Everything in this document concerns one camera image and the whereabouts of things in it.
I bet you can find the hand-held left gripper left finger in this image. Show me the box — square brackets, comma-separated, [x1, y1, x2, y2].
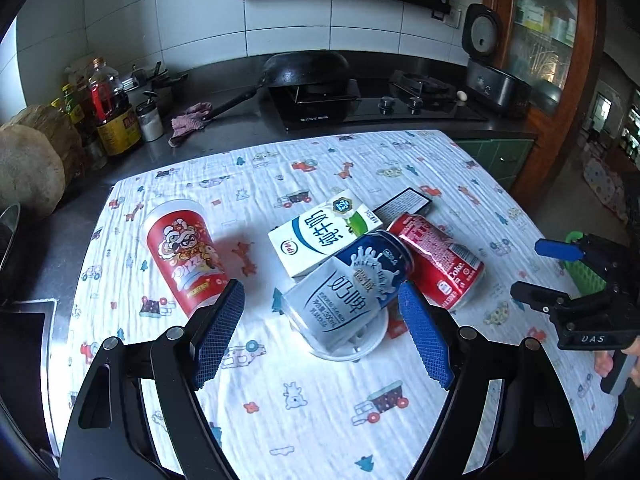
[59, 277, 247, 480]

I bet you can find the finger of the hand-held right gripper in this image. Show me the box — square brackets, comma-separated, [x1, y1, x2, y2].
[510, 281, 576, 321]
[534, 234, 621, 271]

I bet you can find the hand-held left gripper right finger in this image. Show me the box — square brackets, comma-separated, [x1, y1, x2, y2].
[397, 280, 586, 480]

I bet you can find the green plastic basket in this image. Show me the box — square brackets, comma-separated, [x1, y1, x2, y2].
[565, 230, 613, 296]

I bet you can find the clear plastic cup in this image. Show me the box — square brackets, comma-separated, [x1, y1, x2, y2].
[280, 290, 390, 363]

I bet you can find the red soda can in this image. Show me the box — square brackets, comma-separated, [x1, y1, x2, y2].
[387, 212, 486, 311]

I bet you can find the red printed paper cup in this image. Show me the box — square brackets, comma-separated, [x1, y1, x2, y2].
[140, 200, 232, 318]

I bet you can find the blue and white can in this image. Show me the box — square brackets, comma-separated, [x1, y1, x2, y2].
[284, 230, 415, 353]

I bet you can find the black box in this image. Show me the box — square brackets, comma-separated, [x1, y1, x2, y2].
[375, 187, 435, 221]

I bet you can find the white milk carton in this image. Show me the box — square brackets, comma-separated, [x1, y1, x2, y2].
[267, 189, 385, 278]

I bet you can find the polka dot play fence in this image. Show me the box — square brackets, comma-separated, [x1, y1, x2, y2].
[582, 157, 628, 221]

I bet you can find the printed cartoon blanket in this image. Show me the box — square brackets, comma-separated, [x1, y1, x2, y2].
[55, 129, 623, 480]

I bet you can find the green lower cabinet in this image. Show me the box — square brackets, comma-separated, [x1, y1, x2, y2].
[452, 137, 538, 193]

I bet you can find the black rice cooker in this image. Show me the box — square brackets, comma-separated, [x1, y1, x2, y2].
[464, 3, 533, 120]

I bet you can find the steel kitchen sink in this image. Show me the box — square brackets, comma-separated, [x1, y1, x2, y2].
[0, 297, 58, 461]

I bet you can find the pink dish cloth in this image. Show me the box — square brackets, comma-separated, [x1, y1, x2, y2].
[170, 102, 213, 148]

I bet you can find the wooden glass door cabinet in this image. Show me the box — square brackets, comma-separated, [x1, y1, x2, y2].
[482, 0, 608, 201]

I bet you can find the white seasoning jar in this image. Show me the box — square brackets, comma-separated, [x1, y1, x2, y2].
[136, 100, 165, 142]

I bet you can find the black gas stove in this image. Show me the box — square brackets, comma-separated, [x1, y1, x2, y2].
[267, 70, 488, 133]

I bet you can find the steel bowl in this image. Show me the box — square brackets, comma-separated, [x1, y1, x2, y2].
[0, 200, 23, 271]

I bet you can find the oil bottle with yellow label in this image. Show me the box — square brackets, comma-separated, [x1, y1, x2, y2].
[87, 57, 143, 157]

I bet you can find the black utensil holder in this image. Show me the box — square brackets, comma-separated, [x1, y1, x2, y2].
[132, 62, 188, 101]

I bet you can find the dark sauce bottle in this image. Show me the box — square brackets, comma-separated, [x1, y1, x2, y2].
[61, 84, 108, 171]

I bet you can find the black wok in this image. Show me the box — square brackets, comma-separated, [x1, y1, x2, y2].
[200, 50, 351, 123]

